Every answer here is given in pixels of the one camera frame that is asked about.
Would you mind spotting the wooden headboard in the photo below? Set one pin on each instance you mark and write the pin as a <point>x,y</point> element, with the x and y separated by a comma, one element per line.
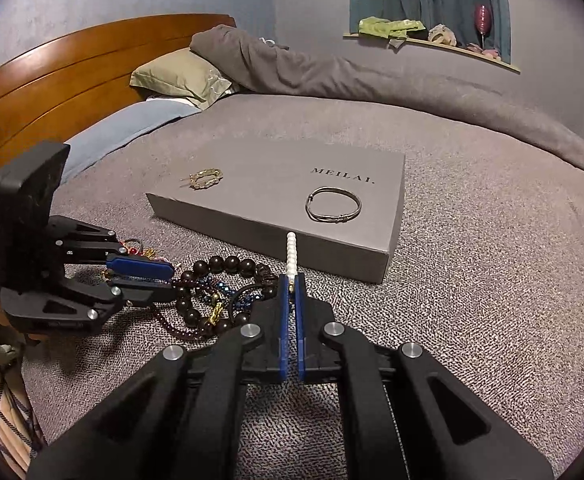
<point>47,85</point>

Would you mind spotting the grey duvet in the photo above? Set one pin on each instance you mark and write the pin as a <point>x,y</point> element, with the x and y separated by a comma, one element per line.
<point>371,90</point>

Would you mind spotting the window sill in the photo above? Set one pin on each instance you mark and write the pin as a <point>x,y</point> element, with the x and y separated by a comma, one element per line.
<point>451,49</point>

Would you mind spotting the pink fabric flowers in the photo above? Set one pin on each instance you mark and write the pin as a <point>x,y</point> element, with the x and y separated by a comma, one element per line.
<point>489,52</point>

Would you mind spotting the green pillow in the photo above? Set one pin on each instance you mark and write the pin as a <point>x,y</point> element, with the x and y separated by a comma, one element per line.
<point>172,75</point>

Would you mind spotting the blue pillow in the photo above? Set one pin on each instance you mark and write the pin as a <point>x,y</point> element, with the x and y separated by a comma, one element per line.
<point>122,125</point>

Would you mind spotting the beige plush toy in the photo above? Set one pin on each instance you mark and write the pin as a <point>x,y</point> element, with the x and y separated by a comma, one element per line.
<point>441,35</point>

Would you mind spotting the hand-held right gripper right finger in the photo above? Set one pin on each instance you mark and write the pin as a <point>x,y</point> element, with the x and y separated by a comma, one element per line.
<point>299,330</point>

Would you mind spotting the grey cardboard box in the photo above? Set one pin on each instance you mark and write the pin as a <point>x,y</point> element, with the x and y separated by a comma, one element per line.
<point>272,200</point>

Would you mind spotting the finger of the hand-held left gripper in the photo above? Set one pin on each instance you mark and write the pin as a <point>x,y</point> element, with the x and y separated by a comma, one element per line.
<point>137,266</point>
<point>147,294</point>

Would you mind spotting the silver bangle with clasp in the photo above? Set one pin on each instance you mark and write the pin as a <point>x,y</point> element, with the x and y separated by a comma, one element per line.
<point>344,218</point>

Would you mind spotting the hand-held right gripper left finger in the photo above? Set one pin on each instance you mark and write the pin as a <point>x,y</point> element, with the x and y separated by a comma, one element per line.
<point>284,330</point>

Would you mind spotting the green cloth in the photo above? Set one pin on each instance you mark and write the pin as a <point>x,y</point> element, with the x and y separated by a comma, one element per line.
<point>376,27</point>

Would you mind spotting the small white object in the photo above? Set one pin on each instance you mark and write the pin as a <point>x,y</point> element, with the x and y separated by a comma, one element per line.
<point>268,40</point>

